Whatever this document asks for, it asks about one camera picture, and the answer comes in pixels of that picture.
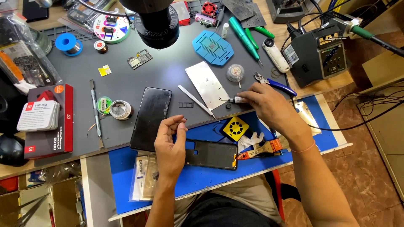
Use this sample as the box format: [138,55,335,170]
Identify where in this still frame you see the person's left hand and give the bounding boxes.
[154,114,189,178]

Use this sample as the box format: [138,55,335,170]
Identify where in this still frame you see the person's right hand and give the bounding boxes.
[237,83,315,152]

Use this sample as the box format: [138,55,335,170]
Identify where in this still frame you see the small white glue tube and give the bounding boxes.
[221,96,245,104]

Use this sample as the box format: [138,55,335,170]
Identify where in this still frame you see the shiny foil sheet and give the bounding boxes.
[294,101,322,137]

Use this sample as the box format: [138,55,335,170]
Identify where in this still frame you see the black smartphone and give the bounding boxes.
[129,87,173,152]

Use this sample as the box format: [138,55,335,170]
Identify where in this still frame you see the white tissue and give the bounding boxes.
[237,132,265,153]

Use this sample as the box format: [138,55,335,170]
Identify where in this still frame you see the clear plastic packets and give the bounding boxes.
[129,152,160,202]

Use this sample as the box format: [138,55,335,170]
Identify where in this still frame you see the wooden brush with orange band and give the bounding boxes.
[236,139,289,161]

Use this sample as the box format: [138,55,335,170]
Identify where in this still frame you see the yellow and black fan part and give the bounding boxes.
[222,116,250,142]

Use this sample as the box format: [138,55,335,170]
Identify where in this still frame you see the pink wristband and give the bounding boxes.
[290,140,316,154]

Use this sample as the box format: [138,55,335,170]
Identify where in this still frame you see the blue mat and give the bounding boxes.
[108,95,340,216]

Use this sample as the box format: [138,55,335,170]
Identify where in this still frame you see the white handheld inspection device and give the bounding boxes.
[263,38,290,74]

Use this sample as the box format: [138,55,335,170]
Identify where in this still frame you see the silver tweezers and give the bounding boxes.
[178,84,221,122]

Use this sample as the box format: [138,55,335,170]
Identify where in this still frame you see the clear round container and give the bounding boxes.
[226,64,245,89]

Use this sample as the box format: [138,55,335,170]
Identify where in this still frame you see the round flux jar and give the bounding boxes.
[109,100,134,121]

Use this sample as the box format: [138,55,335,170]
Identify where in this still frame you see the dark grey soldering station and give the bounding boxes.
[282,24,351,88]

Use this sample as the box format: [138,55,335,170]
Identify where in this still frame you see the silver metal plate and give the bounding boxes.
[185,61,231,111]

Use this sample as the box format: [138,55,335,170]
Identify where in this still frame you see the grey work mat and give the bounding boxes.
[34,19,292,168]

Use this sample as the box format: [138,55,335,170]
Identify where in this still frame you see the green solder wick roll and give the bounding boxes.
[96,96,113,115]

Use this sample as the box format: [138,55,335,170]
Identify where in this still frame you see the teal electric screwdriver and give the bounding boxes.
[229,16,264,67]

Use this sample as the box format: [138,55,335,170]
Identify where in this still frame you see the red stool leg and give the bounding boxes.
[272,169,286,221]

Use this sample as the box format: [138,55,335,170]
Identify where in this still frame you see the metal spudger tool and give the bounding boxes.
[89,79,105,149]

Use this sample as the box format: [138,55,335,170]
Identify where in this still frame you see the person's black shorts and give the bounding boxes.
[181,192,281,227]

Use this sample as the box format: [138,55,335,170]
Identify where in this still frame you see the blue stencil platform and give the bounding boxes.
[192,30,235,66]

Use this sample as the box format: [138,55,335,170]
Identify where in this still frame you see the person's beige shirt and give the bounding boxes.
[174,175,283,226]

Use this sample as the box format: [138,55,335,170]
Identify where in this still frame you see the phone circuit board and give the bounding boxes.
[127,49,153,70]

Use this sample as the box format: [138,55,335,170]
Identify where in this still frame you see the grey bench device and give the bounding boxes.
[266,0,320,24]

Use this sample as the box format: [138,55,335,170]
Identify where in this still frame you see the grey stencil sheets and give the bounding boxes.
[221,0,267,29]

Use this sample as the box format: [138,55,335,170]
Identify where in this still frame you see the red and black box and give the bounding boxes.
[24,83,74,160]

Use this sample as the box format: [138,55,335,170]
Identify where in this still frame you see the black pen tool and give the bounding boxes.
[215,6,225,28]

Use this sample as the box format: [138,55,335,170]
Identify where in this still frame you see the pink holder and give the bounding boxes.
[195,13,217,27]

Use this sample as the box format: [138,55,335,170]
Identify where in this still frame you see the red fan module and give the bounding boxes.
[201,1,218,18]

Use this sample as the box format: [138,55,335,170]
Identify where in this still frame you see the black microscope lens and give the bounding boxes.
[118,0,180,50]

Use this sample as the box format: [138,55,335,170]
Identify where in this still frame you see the round white colourful disc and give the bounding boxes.
[93,14,131,44]

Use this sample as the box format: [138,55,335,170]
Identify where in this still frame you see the red and white box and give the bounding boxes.
[172,1,191,26]

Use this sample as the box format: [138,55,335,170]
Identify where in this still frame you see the white tin case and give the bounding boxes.
[16,100,60,132]

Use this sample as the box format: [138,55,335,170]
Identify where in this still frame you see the drawer of tools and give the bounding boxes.
[0,161,86,227]

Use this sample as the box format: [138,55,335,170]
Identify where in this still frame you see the blue solder spool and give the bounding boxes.
[55,33,83,57]

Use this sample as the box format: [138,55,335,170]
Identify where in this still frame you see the heap of plastic bags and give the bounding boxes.
[58,0,117,33]

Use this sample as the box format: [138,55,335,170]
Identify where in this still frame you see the black rounded object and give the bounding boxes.
[0,134,28,167]

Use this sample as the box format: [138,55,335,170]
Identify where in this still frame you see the clear bag of stencils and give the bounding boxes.
[0,13,62,95]

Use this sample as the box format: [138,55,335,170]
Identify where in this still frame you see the black phone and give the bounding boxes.
[22,0,49,22]

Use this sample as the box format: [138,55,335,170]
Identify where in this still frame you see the blue handled cutters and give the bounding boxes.
[253,72,298,97]

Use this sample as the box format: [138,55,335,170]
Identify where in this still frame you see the black phone back frame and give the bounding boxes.
[184,139,239,171]

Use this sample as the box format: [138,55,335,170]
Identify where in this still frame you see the short green handled tool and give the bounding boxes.
[245,28,259,50]

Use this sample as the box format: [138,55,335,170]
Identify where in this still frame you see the long green handled tool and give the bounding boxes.
[252,26,275,40]

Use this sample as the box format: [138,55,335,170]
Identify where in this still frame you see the black cables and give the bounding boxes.
[294,91,404,131]

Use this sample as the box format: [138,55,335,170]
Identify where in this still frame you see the green handled soldering iron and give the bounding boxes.
[322,16,404,58]

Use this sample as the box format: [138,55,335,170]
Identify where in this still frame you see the small copper wire spool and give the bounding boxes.
[94,40,109,54]

